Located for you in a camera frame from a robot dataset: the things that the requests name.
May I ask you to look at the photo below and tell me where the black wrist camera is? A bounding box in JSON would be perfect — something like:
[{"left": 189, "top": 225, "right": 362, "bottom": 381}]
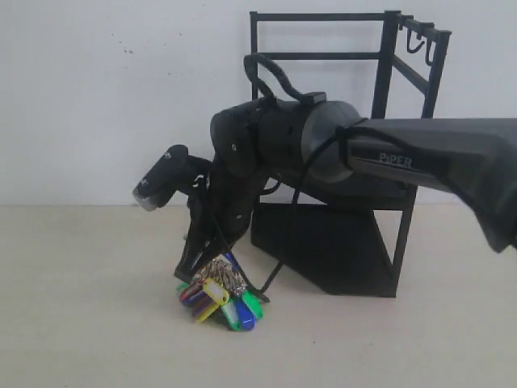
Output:
[{"left": 132, "top": 145, "right": 188, "bottom": 212}]

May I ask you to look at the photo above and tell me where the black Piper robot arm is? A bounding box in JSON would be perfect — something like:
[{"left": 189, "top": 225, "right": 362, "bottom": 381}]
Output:
[{"left": 174, "top": 99, "right": 516, "bottom": 281}]

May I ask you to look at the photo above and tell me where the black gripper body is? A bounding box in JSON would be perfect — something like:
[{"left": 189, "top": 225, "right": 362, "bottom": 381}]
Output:
[{"left": 187, "top": 155, "right": 265, "bottom": 247}]

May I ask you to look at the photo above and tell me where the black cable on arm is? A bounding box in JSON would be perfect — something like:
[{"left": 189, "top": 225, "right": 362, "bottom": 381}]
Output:
[{"left": 243, "top": 53, "right": 369, "bottom": 293}]

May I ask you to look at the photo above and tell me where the black metal corner shelf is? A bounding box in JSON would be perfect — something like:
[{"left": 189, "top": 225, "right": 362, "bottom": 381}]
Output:
[{"left": 250, "top": 11, "right": 451, "bottom": 297}]

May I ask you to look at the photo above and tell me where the bunch of colourful key tags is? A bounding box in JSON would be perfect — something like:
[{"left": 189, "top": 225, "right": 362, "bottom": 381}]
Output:
[{"left": 176, "top": 254, "right": 264, "bottom": 331}]

